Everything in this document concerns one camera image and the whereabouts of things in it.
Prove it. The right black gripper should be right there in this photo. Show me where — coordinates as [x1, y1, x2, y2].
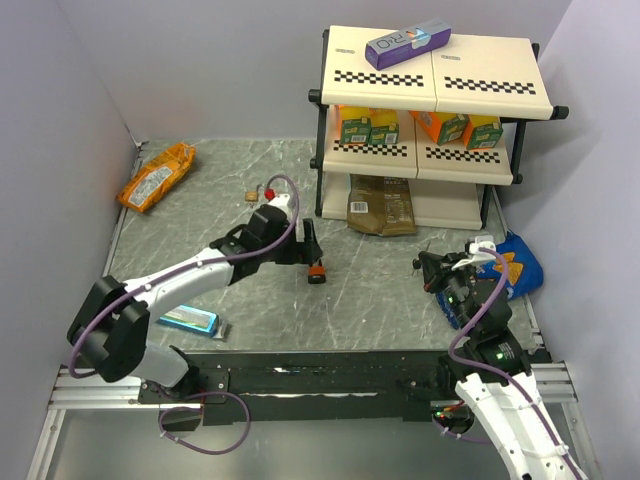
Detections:
[419, 250, 477, 336]

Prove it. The orange black padlock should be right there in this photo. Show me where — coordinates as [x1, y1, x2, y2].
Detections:
[307, 259, 327, 285]

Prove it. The brass padlock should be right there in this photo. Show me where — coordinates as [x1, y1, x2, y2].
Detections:
[244, 184, 264, 203]

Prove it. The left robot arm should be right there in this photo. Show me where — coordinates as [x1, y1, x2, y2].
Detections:
[67, 202, 323, 402]

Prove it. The brown coffee bag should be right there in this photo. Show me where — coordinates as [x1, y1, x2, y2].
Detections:
[347, 174, 417, 237]

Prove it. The blue Doritos chip bag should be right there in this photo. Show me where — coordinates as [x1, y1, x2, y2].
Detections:
[435, 231, 544, 330]

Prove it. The green yellow carton left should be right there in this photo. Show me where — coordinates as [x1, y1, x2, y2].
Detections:
[338, 105, 372, 145]

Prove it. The green yellow carton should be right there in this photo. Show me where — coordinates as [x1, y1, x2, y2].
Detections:
[338, 105, 372, 145]
[369, 108, 399, 146]

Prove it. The orange green carton tilted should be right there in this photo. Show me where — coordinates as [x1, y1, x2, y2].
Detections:
[410, 110, 468, 146]

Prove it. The green orange carton right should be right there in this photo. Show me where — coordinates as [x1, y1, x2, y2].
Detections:
[462, 115, 503, 150]

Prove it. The beige three-tier shelf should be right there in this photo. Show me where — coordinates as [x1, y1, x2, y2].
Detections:
[308, 25, 569, 230]

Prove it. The blue snack bar packet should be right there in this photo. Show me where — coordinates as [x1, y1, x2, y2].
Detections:
[156, 305, 228, 340]

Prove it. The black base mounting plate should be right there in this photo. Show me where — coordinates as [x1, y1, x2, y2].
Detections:
[138, 350, 461, 426]

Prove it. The orange snack bag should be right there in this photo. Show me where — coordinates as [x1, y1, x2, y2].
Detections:
[116, 142, 196, 213]

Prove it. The purple rectangular box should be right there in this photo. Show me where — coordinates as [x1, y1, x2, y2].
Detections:
[365, 18, 452, 71]

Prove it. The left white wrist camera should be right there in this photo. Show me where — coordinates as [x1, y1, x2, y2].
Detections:
[264, 188, 294, 218]

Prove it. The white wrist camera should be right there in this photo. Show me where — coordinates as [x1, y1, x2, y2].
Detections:
[452, 235, 496, 271]
[264, 188, 294, 218]

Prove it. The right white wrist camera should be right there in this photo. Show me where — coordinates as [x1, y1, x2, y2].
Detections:
[452, 235, 496, 271]

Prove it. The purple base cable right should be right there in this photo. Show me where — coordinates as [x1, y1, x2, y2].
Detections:
[432, 399, 496, 447]

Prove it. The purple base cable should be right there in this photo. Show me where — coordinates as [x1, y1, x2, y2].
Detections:
[158, 389, 251, 457]
[432, 399, 496, 447]

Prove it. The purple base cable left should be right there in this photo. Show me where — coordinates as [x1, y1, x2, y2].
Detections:
[158, 389, 251, 457]

